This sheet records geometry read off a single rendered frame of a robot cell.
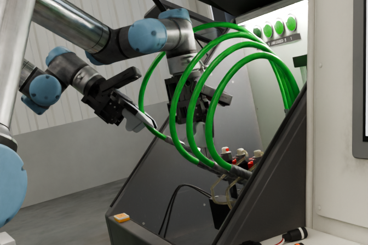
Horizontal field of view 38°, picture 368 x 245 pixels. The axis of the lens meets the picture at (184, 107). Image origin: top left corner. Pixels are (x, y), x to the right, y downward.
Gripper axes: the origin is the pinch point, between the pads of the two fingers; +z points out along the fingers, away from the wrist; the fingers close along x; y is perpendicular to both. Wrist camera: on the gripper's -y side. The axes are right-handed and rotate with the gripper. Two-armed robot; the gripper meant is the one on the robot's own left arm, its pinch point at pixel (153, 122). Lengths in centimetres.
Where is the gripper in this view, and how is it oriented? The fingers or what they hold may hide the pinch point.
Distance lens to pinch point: 139.7
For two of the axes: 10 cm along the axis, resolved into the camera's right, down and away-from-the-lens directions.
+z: 7.6, 5.8, -2.9
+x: -2.7, -1.2, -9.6
